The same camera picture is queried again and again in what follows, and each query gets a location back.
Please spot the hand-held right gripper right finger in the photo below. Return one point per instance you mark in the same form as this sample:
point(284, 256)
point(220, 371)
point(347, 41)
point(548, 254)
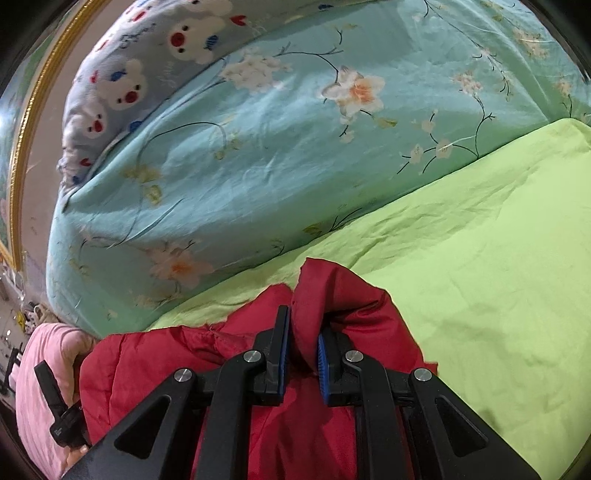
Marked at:
point(323, 369)

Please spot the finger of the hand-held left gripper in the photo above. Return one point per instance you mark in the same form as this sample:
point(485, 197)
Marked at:
point(48, 387)

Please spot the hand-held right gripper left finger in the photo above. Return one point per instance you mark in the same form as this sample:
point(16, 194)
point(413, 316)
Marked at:
point(282, 360)

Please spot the red quilted jacket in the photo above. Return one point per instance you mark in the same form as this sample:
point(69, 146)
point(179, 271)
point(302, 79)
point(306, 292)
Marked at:
point(351, 300)

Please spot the pink quilt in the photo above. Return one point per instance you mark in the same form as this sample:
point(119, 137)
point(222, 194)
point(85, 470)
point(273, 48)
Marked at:
point(55, 341)

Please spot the cluttered shelf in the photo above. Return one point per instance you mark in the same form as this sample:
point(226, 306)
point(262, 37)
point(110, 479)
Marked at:
point(18, 323)

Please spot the lime green bedsheet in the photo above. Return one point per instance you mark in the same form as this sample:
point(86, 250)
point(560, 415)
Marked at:
point(485, 254)

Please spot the teal floral quilt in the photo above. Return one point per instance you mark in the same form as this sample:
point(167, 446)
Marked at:
point(277, 152)

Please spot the gold framed picture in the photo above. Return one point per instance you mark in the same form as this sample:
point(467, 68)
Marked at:
point(16, 138)

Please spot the bear print pillow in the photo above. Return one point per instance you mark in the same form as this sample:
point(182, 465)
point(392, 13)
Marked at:
point(124, 87)

